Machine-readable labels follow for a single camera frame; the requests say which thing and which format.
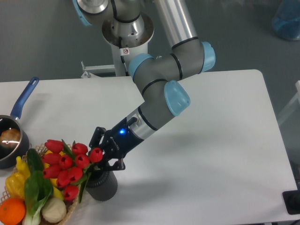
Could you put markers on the beige mushroom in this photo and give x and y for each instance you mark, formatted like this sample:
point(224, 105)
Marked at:
point(54, 210)

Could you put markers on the green bok choy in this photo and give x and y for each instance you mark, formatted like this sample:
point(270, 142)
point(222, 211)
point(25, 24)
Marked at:
point(37, 190)

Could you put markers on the white frame at right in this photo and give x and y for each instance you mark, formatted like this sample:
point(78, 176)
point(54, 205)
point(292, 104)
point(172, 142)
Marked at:
point(290, 107)

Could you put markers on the blue translucent container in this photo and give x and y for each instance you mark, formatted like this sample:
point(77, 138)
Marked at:
point(286, 22)

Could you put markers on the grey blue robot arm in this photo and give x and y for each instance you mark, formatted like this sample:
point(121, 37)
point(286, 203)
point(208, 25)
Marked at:
point(156, 79)

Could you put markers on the brown bread bun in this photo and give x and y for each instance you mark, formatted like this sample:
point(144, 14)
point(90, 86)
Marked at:
point(10, 138)

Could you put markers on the blue handled saucepan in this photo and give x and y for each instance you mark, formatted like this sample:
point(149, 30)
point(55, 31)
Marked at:
point(8, 155)

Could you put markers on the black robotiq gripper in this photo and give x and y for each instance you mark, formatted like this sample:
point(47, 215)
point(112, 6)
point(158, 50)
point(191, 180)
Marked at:
point(117, 142)

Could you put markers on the red tulip bouquet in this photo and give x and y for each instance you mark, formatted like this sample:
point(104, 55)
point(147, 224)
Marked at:
point(70, 167)

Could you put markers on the yellow corn cob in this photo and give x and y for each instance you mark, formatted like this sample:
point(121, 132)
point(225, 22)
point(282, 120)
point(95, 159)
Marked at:
point(57, 193)

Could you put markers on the dark grey ribbed vase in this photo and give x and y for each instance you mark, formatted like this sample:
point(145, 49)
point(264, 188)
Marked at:
point(102, 185)

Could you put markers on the green cucumber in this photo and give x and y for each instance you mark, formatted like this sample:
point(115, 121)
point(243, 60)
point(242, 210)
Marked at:
point(34, 161)

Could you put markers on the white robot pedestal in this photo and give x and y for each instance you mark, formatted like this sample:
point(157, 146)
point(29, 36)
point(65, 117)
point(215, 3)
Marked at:
point(127, 40)

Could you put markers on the yellow bell pepper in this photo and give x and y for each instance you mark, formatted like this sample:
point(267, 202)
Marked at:
point(15, 185)

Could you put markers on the orange fruit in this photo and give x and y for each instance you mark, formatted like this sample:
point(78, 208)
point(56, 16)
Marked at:
point(12, 211)

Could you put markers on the black device at edge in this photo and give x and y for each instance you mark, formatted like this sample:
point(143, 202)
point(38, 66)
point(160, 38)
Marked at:
point(292, 201)

